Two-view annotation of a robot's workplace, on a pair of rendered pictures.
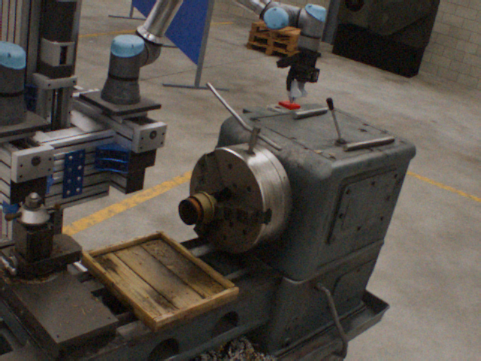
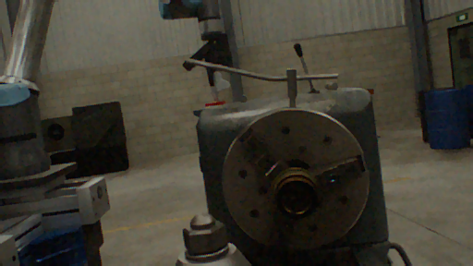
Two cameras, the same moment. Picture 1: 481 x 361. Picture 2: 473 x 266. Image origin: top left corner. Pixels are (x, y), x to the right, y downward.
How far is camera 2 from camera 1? 1.18 m
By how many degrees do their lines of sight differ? 37
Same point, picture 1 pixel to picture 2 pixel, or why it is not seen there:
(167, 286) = not seen: outside the picture
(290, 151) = (309, 101)
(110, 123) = (27, 209)
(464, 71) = (160, 148)
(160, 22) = (30, 59)
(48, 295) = not seen: outside the picture
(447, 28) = (133, 124)
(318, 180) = (366, 105)
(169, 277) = not seen: outside the picture
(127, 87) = (31, 148)
